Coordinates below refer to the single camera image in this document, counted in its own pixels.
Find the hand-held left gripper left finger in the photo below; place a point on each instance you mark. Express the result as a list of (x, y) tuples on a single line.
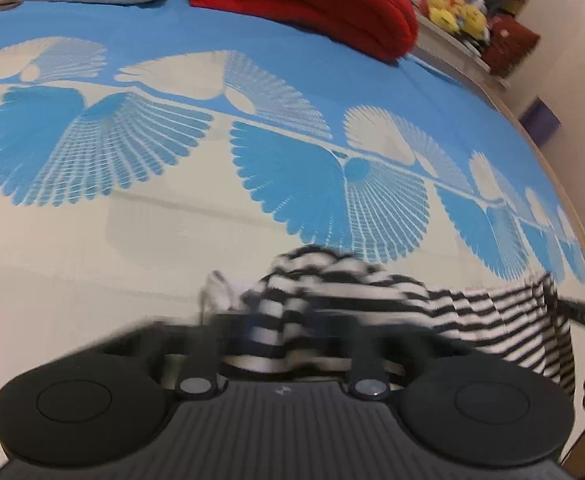
[(202, 340)]

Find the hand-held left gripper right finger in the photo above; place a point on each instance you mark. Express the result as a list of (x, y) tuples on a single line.
[(365, 345)]

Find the black white striped shirt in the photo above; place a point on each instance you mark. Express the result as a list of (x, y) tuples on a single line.
[(352, 280)]

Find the blue white patterned bed sheet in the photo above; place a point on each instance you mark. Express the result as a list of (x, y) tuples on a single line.
[(122, 240)]

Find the dark red bag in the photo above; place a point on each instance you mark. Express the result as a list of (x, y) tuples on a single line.
[(512, 45)]

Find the white windowsill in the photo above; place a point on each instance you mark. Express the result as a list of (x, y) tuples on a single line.
[(452, 45)]

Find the yellow plush toy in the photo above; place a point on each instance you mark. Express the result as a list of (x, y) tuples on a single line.
[(471, 20), (442, 7)]

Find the folded red blanket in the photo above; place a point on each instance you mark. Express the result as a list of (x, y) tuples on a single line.
[(312, 0)]

